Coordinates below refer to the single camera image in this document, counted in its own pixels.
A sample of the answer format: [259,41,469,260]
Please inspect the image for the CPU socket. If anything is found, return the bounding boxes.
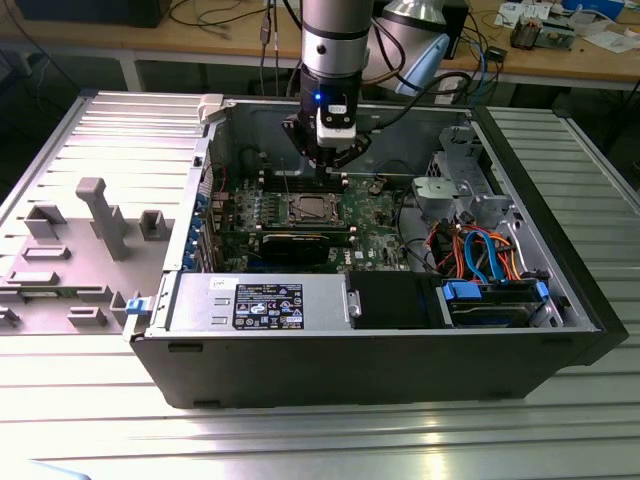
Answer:
[283,190,337,226]

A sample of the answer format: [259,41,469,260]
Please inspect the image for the black plastic shroud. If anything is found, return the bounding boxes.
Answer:
[346,272,445,331]

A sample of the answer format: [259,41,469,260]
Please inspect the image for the metal socket cover frame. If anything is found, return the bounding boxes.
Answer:
[289,192,335,224]

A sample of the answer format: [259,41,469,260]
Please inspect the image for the pale grey case latch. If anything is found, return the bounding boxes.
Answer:
[197,93,227,126]

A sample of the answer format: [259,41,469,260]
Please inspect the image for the hard disk blue carrier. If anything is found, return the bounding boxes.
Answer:
[436,278,552,330]

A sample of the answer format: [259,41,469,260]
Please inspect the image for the small white labelled box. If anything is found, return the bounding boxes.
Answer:
[436,79,460,105]

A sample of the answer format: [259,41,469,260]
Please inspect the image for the white camera black bracket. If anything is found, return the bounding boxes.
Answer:
[314,101,358,150]

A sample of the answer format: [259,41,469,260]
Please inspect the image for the grey power supply unit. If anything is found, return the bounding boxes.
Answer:
[167,272,351,334]

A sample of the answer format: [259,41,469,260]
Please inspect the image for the large black box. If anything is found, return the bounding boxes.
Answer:
[13,0,167,30]

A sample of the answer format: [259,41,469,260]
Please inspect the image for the green motherboard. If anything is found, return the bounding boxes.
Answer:
[208,172,417,275]

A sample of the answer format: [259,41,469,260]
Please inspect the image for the white printed papers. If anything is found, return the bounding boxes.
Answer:
[494,1,526,27]

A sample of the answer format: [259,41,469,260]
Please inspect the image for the pale blue rounded object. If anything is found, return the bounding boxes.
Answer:
[27,458,94,480]

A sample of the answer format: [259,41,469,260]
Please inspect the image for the grey parts rack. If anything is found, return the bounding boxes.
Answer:
[0,176,177,337]

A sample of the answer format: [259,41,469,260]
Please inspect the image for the tall black box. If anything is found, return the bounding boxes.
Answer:
[442,0,471,61]

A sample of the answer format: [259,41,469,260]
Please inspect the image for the metal drive cage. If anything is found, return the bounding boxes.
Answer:
[410,124,524,236]

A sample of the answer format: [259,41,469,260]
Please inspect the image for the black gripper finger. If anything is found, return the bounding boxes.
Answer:
[326,133,374,180]
[280,113,327,179]

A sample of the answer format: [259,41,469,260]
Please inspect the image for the RAM slot white clips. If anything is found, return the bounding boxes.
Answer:
[258,178,350,190]
[258,169,350,179]
[219,232,356,246]

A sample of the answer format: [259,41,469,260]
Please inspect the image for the white paper sheet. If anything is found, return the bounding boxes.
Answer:
[583,29,640,55]

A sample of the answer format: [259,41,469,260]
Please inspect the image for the wooden workbench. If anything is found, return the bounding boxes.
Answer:
[0,0,640,96]

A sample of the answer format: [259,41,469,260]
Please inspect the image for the blue data wire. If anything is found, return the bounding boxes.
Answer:
[463,225,507,285]

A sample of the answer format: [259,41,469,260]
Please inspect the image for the black graphics card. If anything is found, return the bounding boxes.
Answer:
[258,230,332,267]

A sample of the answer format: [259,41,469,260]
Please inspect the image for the grey metal device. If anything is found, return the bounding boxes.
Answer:
[537,18,576,52]

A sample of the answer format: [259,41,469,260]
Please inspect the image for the red orange wire bundle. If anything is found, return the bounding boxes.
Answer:
[425,219,469,277]

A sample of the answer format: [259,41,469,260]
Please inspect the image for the metal heatsink cooler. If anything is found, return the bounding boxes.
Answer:
[508,14,542,51]

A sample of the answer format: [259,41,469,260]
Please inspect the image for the blue box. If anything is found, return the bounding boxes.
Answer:
[559,0,626,21]

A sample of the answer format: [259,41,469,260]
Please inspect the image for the black cable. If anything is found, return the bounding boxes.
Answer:
[393,185,442,275]

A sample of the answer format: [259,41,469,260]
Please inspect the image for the black open PC case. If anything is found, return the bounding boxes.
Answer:
[122,91,630,411]

